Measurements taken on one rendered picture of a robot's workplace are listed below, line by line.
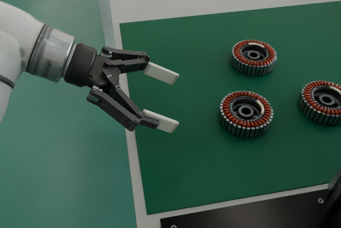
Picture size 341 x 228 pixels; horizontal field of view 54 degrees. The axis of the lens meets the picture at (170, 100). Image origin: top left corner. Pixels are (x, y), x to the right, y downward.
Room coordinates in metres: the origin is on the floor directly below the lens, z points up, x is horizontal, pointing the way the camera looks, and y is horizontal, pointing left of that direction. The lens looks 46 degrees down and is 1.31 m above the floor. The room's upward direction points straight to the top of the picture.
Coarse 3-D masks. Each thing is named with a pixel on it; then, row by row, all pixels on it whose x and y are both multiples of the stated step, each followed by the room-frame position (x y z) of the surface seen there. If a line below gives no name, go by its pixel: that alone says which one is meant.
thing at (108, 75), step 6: (102, 72) 0.45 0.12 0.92; (108, 72) 0.46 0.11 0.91; (108, 78) 0.44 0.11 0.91; (114, 84) 0.43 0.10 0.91; (108, 90) 0.44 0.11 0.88; (114, 90) 0.43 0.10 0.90; (120, 90) 0.43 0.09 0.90; (114, 96) 0.42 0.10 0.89; (120, 96) 0.42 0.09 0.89; (126, 96) 0.42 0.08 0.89; (120, 102) 0.41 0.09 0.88; (126, 102) 0.41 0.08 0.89; (132, 102) 0.41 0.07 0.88; (126, 108) 0.40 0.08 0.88; (132, 108) 0.40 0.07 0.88; (138, 108) 0.40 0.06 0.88; (138, 114) 0.39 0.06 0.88
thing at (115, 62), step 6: (108, 60) 0.49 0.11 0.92; (114, 60) 0.50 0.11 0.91; (120, 60) 0.50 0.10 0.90; (126, 60) 0.52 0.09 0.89; (132, 60) 0.52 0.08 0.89; (138, 60) 0.53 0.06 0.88; (144, 60) 0.54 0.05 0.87; (108, 66) 0.48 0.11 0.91; (114, 66) 0.49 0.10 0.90; (120, 66) 0.50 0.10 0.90; (126, 66) 0.51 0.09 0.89; (132, 66) 0.52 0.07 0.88; (138, 66) 0.53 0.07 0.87; (126, 72) 0.51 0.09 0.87
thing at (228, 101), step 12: (228, 96) 0.52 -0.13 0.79; (240, 96) 0.52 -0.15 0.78; (252, 96) 0.52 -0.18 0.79; (228, 108) 0.49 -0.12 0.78; (240, 108) 0.50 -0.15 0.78; (252, 108) 0.51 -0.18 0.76; (264, 108) 0.49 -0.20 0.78; (228, 120) 0.46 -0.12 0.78; (240, 120) 0.45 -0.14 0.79; (252, 120) 0.46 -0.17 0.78; (264, 120) 0.45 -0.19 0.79; (240, 132) 0.44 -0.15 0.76; (252, 132) 0.43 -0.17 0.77
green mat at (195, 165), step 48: (144, 48) 0.74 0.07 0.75; (192, 48) 0.74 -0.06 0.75; (288, 48) 0.74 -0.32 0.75; (336, 48) 0.74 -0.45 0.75; (144, 96) 0.56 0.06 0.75; (192, 96) 0.56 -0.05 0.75; (288, 96) 0.56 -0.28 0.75; (144, 144) 0.42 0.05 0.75; (192, 144) 0.42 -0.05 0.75; (240, 144) 0.42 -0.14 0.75; (288, 144) 0.42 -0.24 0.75; (336, 144) 0.42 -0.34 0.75; (144, 192) 0.31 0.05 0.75; (192, 192) 0.31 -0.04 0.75; (240, 192) 0.31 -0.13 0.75
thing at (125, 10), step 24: (120, 0) 1.01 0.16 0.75; (144, 0) 1.01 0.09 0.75; (168, 0) 1.01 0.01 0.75; (192, 0) 1.01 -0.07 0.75; (216, 0) 1.01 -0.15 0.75; (240, 0) 1.01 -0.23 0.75; (264, 0) 1.01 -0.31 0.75; (288, 0) 1.01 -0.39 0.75; (312, 0) 1.01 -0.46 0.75; (336, 0) 1.01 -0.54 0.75; (120, 48) 0.75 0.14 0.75; (288, 192) 0.31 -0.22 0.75; (144, 216) 0.27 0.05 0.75; (168, 216) 0.27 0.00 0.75
